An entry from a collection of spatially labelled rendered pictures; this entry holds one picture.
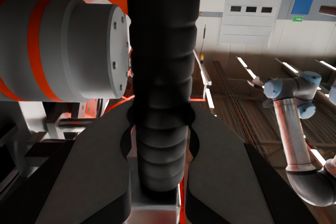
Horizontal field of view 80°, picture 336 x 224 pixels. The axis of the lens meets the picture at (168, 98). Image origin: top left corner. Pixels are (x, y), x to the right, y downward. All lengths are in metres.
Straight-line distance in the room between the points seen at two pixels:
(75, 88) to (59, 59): 0.04
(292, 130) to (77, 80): 0.78
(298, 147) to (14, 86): 0.85
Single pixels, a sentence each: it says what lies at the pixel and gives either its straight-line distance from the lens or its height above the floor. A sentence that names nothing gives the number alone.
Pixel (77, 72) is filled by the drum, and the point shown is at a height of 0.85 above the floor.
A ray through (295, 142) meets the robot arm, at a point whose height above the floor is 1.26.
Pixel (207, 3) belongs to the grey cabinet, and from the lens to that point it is 11.35.
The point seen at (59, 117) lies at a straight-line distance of 0.43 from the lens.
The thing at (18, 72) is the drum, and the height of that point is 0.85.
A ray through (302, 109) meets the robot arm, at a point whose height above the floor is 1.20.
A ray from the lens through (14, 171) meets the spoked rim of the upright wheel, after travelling 0.52.
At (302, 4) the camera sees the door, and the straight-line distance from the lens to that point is 15.03.
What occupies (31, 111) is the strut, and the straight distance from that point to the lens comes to 0.39.
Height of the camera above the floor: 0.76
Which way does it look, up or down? 29 degrees up
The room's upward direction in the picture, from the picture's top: 178 degrees counter-clockwise
